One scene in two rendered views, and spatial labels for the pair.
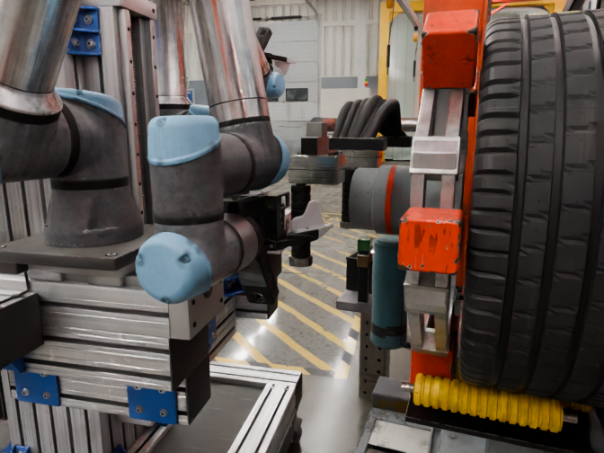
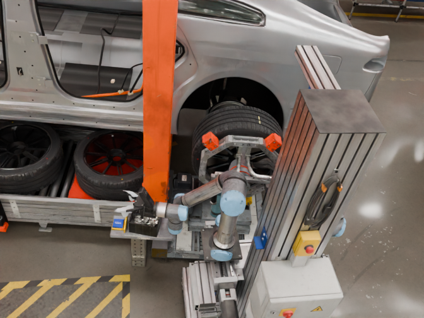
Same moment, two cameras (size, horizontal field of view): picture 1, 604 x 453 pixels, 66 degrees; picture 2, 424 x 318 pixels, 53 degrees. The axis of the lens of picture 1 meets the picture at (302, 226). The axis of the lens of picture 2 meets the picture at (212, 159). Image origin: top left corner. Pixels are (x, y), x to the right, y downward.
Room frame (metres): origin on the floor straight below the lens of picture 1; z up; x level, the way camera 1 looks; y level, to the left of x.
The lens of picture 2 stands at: (2.01, 1.45, 2.92)
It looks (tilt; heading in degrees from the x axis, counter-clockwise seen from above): 45 degrees down; 243
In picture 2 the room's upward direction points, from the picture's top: 9 degrees clockwise
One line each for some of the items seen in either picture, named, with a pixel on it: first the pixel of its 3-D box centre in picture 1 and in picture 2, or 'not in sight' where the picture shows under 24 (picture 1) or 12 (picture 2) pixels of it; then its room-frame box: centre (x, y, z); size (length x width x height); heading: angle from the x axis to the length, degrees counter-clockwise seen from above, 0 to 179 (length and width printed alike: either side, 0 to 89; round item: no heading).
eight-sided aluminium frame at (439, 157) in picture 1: (443, 202); (239, 168); (0.91, -0.28, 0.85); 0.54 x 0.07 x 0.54; 160
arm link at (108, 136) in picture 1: (82, 134); not in sight; (0.75, 0.35, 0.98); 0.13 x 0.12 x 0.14; 154
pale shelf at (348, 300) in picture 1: (376, 287); (142, 228); (1.59, -0.26, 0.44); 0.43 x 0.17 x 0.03; 160
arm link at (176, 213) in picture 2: not in sight; (176, 212); (1.53, 0.23, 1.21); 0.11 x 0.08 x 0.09; 153
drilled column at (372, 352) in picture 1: (375, 341); (139, 245); (1.62, -0.27, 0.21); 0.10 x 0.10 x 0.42; 70
